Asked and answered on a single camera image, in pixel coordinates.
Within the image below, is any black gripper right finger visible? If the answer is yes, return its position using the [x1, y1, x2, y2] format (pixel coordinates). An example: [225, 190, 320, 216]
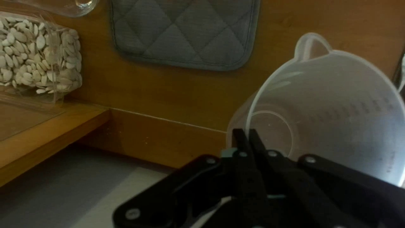
[247, 128, 405, 228]

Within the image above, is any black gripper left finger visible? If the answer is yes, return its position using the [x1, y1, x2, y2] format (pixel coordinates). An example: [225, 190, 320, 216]
[112, 128, 263, 228]

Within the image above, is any clear container of white seeds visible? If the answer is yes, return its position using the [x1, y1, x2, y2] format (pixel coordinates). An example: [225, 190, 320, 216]
[0, 11, 83, 114]

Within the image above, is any clear drinking glass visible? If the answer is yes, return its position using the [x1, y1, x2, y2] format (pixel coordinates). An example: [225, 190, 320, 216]
[0, 0, 101, 19]

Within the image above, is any clear plastic measuring jug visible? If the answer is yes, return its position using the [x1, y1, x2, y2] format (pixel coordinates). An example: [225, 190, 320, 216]
[225, 32, 405, 189]

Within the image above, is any grey quilted potholder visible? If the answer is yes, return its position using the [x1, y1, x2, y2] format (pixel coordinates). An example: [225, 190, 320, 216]
[109, 0, 261, 73]

